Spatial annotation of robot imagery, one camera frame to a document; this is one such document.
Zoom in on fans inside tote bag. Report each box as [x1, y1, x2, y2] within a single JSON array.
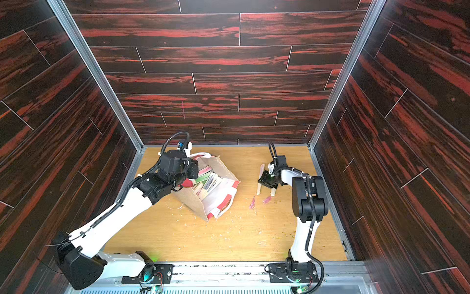
[[192, 166, 222, 201]]

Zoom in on folding fan pink tassel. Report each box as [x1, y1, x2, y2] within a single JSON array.
[[248, 164, 265, 209]]

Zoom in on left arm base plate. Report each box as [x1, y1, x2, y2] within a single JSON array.
[[121, 263, 174, 285]]

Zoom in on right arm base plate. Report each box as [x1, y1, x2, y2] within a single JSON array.
[[264, 262, 319, 284]]

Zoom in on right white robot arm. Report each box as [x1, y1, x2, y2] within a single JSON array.
[[258, 155, 329, 263]]

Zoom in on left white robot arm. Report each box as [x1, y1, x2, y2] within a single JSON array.
[[53, 146, 198, 290]]

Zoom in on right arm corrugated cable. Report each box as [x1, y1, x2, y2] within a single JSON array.
[[267, 142, 326, 294]]

